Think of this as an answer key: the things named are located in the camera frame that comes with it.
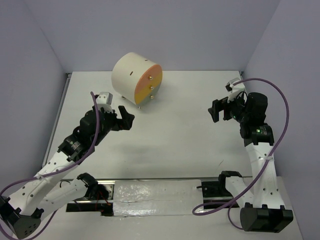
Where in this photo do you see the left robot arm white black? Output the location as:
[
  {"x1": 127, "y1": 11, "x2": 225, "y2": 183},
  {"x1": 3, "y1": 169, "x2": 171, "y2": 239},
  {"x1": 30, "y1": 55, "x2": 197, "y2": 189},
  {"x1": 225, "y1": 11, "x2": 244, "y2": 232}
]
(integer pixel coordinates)
[{"x1": 0, "y1": 105, "x2": 135, "y2": 240}]

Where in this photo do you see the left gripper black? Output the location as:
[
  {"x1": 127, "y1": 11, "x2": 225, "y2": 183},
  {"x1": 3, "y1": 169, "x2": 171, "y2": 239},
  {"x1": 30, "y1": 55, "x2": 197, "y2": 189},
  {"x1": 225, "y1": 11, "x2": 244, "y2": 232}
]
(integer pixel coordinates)
[{"x1": 92, "y1": 105, "x2": 134, "y2": 146}]

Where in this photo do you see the silver foil tape sheet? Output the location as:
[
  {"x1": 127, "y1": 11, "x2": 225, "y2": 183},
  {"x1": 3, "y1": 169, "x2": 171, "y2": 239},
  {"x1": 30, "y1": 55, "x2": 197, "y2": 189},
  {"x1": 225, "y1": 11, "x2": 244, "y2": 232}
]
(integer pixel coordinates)
[{"x1": 113, "y1": 179, "x2": 203, "y2": 217}]

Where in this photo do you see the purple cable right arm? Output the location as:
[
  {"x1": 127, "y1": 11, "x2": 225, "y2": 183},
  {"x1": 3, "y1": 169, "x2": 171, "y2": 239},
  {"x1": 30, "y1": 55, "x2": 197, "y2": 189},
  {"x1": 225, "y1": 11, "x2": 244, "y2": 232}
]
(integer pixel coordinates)
[{"x1": 191, "y1": 78, "x2": 290, "y2": 230}]

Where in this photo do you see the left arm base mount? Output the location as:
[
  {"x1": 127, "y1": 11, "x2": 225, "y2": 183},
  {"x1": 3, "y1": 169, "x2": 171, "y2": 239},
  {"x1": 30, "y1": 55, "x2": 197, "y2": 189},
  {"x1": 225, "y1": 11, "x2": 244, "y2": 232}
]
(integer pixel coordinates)
[{"x1": 66, "y1": 173, "x2": 115, "y2": 217}]

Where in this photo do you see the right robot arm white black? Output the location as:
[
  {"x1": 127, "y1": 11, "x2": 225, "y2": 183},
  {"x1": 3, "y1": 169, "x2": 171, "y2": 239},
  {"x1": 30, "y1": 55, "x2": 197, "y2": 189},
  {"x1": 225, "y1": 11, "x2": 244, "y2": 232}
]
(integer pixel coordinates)
[{"x1": 208, "y1": 92, "x2": 294, "y2": 233}]

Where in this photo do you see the cream round drawer organizer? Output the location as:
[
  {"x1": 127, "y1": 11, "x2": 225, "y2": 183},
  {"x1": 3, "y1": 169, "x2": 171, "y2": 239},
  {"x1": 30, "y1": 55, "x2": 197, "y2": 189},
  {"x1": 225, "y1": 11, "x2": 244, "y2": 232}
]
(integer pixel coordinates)
[{"x1": 111, "y1": 52, "x2": 163, "y2": 108}]

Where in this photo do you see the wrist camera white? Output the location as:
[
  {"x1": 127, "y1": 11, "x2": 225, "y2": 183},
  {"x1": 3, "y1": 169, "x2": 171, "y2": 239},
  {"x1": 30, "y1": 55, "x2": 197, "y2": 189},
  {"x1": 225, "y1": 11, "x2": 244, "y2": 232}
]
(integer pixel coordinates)
[
  {"x1": 225, "y1": 78, "x2": 246, "y2": 103},
  {"x1": 96, "y1": 92, "x2": 113, "y2": 114}
]

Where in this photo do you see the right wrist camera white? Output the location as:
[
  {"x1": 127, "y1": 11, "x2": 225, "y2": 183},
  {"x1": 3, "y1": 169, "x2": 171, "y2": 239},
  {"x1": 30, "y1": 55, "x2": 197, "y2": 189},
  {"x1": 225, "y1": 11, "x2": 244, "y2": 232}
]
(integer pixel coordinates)
[{"x1": 225, "y1": 78, "x2": 246, "y2": 103}]

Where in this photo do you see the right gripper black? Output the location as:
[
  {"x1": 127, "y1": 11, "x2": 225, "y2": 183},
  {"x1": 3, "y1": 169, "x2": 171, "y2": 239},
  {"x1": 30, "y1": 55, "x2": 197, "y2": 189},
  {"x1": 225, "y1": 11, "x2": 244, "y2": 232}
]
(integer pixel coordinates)
[{"x1": 207, "y1": 91, "x2": 250, "y2": 124}]

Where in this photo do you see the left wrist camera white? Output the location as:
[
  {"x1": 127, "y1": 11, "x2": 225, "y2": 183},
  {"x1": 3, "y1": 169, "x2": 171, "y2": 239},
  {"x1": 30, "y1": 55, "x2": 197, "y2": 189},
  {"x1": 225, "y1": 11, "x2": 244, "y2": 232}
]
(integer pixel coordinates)
[{"x1": 96, "y1": 92, "x2": 113, "y2": 114}]

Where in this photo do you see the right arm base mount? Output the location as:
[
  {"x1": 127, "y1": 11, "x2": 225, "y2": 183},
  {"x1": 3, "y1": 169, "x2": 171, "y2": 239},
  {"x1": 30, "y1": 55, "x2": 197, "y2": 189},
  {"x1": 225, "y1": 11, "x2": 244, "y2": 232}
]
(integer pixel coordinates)
[{"x1": 196, "y1": 170, "x2": 242, "y2": 210}]

